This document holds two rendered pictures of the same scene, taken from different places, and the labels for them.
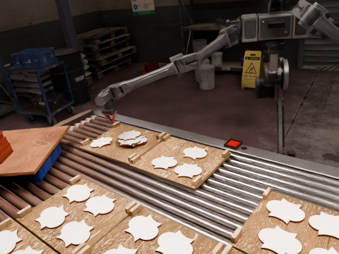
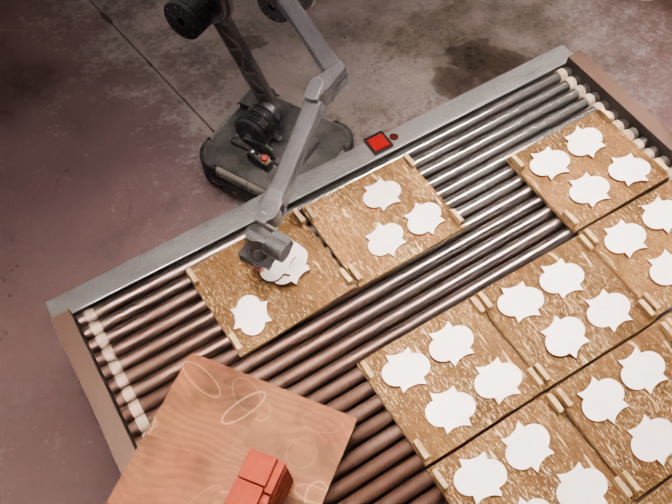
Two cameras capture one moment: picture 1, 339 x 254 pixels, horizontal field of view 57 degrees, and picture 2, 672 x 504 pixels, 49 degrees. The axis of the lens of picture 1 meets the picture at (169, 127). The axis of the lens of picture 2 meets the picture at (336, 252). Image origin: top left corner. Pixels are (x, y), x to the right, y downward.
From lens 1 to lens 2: 2.02 m
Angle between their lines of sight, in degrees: 58
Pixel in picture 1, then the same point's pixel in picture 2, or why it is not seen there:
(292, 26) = not seen: outside the picture
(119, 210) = (471, 321)
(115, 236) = (520, 336)
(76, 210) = (447, 376)
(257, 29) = not seen: outside the picture
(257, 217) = (547, 190)
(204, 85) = not seen: outside the picture
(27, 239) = (482, 445)
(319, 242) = (599, 162)
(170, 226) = (526, 274)
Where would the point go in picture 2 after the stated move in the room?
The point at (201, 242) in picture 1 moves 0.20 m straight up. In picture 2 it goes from (563, 253) to (580, 218)
